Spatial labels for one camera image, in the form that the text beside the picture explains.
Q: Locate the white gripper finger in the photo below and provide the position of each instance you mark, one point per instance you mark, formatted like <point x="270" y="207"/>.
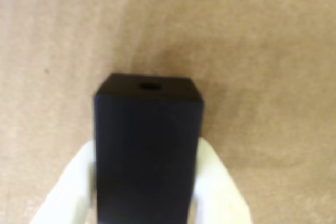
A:
<point x="73" y="187"/>
<point x="218" y="190"/>

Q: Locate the black rectangular block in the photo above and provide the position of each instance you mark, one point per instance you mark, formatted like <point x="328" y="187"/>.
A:
<point x="147" y="155"/>

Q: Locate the brown cardboard sheet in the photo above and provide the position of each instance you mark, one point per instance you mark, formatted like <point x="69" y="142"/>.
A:
<point x="236" y="37"/>

